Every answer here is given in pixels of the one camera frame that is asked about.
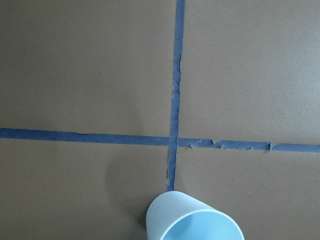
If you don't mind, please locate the pale blue cup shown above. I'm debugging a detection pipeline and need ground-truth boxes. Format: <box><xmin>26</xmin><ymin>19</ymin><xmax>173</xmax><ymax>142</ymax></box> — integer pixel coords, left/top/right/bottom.
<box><xmin>145</xmin><ymin>191</ymin><xmax>244</xmax><ymax>240</ymax></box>

